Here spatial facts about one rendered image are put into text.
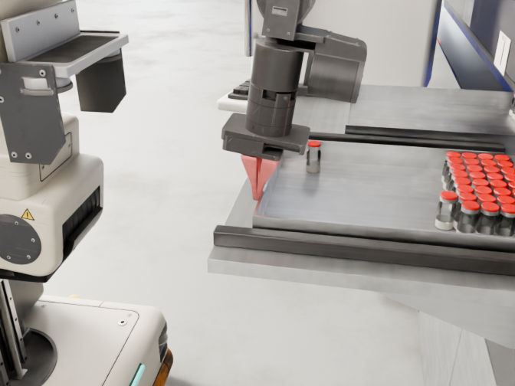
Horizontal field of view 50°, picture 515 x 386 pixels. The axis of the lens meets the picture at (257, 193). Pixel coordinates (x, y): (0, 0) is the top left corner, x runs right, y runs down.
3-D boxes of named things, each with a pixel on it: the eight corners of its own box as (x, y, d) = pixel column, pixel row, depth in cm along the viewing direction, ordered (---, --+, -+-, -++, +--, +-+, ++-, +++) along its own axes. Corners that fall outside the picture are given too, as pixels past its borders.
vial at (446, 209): (451, 223, 71) (457, 191, 69) (453, 231, 69) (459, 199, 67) (433, 221, 72) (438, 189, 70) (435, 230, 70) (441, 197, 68)
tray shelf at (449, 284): (509, 109, 119) (511, 101, 118) (654, 322, 57) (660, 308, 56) (288, 97, 126) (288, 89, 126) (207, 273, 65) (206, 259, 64)
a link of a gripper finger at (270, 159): (270, 214, 69) (281, 146, 65) (214, 203, 70) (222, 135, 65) (278, 191, 75) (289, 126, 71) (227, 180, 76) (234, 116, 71)
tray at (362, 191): (499, 173, 85) (503, 152, 84) (546, 269, 63) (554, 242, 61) (281, 158, 91) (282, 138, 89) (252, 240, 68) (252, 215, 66)
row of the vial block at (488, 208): (470, 181, 82) (476, 152, 80) (494, 244, 67) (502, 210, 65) (455, 179, 83) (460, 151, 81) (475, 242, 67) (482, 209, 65)
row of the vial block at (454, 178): (455, 179, 83) (460, 151, 81) (475, 242, 67) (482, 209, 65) (440, 178, 83) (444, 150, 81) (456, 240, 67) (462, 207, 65)
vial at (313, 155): (320, 168, 87) (322, 142, 85) (319, 174, 85) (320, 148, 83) (306, 167, 87) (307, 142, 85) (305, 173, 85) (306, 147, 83)
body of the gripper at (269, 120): (303, 160, 65) (313, 100, 62) (219, 143, 66) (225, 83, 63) (308, 140, 71) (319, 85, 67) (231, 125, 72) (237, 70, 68)
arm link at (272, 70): (261, 25, 65) (252, 34, 60) (319, 35, 64) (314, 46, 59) (254, 82, 68) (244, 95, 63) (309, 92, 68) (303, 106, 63)
